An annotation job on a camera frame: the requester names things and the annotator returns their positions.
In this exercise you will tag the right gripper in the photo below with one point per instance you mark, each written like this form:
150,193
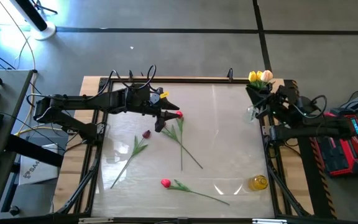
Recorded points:
277,102

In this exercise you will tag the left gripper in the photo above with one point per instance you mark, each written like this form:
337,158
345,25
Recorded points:
141,101

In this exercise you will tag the cream artificial tulip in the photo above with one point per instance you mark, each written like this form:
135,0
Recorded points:
267,76

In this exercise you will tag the yellow artificial tulip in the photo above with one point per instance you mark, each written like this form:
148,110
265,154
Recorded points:
259,74
252,76

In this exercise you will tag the dark red artificial tulip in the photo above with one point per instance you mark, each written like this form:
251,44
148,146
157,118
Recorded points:
174,135
146,134

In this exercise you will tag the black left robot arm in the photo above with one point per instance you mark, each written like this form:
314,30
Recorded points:
82,101

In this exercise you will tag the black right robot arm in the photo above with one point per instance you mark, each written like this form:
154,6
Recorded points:
309,132

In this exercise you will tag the amber glass vase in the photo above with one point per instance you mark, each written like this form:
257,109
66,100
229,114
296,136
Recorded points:
258,183

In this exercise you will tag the black table clamp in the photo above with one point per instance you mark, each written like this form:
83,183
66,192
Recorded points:
230,74
131,75

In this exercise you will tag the white glossy table mat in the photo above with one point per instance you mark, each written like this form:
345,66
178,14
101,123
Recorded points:
213,140

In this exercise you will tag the red black power station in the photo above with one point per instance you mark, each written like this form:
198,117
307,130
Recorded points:
342,155

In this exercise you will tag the black hazard striped mat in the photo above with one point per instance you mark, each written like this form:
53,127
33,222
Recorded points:
317,199

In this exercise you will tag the wooden table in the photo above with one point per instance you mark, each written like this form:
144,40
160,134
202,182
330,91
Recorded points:
70,186

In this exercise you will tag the silver aluminium bar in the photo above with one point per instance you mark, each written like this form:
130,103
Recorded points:
269,221
95,220

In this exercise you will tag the black diagonal bar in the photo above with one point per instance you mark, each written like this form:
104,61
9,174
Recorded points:
36,151

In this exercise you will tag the white printed box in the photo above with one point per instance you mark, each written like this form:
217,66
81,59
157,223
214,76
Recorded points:
39,171

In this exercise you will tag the white round-base floor stand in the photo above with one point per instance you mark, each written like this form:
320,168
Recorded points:
47,32

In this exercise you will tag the grey desk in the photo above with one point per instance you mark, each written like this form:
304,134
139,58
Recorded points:
11,93

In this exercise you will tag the black caster wheel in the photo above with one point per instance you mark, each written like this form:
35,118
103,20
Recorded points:
14,210

